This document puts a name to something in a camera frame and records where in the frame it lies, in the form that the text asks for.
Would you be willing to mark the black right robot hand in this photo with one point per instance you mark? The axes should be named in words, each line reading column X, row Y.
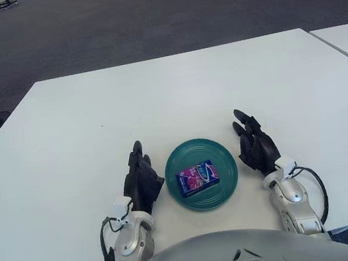
column 262, row 150

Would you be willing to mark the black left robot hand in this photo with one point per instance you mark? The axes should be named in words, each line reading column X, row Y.
column 141, row 184

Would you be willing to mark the blue purple gum box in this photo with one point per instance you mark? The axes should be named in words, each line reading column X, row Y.
column 197, row 177

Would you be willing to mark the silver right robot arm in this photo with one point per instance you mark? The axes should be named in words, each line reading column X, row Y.
column 292, row 199

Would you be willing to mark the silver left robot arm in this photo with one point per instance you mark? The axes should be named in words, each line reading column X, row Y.
column 131, row 243

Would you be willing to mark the teal round plate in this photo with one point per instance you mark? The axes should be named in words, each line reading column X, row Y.
column 223, row 159

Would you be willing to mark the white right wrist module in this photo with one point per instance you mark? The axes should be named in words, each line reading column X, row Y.
column 286, row 165

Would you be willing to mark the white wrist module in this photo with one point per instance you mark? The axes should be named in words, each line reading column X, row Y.
column 121, row 207
column 286, row 165

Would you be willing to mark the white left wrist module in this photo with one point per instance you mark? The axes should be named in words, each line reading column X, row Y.
column 121, row 207

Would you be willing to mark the silver robot torso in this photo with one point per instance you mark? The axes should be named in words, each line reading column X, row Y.
column 243, row 257

